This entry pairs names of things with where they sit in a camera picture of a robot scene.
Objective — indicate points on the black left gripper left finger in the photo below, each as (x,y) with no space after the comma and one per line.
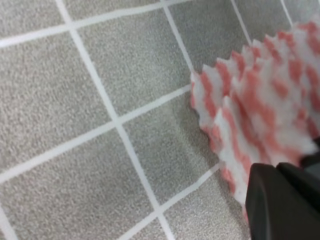
(275,210)

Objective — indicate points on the pink white wavy striped towel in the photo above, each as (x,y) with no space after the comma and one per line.
(262,105)

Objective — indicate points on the grey grid tablecloth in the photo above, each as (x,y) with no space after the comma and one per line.
(98,140)

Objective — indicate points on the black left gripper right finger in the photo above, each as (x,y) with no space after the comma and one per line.
(305,177)

